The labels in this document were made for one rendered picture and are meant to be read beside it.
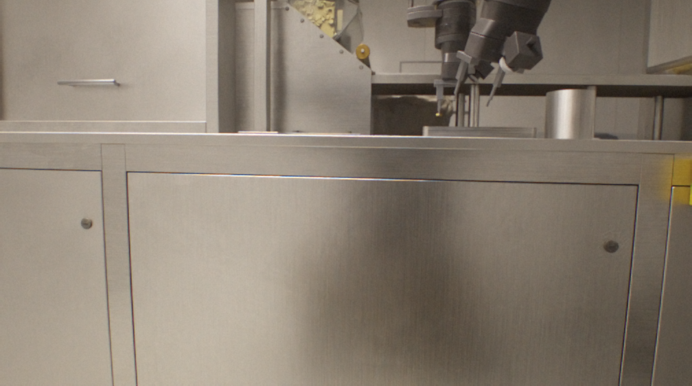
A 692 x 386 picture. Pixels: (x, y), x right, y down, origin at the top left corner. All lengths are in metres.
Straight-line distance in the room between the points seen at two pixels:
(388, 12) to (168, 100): 4.20
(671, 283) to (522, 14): 0.51
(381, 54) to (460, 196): 4.23
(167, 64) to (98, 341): 0.60
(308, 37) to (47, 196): 0.63
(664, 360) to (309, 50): 0.91
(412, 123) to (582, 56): 4.37
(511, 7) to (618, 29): 5.16
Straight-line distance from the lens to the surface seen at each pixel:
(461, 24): 0.71
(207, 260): 0.71
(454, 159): 0.61
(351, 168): 0.60
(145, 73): 0.98
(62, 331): 0.95
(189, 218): 0.70
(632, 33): 5.70
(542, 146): 0.64
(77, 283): 0.88
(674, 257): 0.78
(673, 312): 0.81
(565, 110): 0.76
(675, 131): 1.31
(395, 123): 1.10
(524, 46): 0.45
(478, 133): 0.68
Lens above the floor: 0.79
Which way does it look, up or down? 4 degrees down
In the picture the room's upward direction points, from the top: 1 degrees clockwise
